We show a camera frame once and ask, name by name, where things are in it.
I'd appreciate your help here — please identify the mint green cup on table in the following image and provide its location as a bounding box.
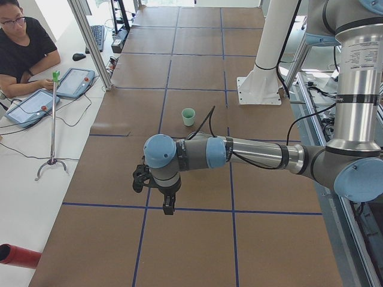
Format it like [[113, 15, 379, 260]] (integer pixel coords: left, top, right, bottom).
[[181, 108, 196, 127]]

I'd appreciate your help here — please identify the teach pendant tablet farther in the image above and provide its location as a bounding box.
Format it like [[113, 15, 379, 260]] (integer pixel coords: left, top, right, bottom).
[[56, 68, 95, 99]]

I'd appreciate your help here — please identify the teach pendant tablet nearer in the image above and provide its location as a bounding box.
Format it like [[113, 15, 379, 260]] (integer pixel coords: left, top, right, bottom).
[[5, 89, 53, 128]]

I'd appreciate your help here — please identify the red cylinder tube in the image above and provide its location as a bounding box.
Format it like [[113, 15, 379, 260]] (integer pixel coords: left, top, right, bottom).
[[1, 243, 41, 269]]

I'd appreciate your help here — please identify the black computer mouse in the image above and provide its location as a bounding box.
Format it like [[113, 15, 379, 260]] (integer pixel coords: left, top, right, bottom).
[[72, 53, 86, 62]]

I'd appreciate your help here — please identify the black keyboard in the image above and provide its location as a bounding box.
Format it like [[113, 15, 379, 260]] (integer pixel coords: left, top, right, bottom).
[[90, 25, 105, 52]]

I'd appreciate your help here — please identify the person in black shirt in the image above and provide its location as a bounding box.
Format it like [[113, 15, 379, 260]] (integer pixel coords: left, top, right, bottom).
[[1, 1, 60, 98]]

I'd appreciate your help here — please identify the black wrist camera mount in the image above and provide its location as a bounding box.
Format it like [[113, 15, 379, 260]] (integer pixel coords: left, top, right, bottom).
[[132, 164, 157, 193]]

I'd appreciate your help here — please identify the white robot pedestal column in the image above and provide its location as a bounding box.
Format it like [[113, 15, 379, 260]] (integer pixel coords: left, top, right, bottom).
[[237, 0, 300, 105]]

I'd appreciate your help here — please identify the reacher grabber tool green handle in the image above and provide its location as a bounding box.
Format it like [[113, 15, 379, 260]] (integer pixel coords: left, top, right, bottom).
[[35, 71, 68, 181]]

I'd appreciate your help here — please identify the aluminium frame post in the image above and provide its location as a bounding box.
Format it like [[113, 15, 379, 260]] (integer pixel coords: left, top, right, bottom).
[[67, 0, 113, 91]]

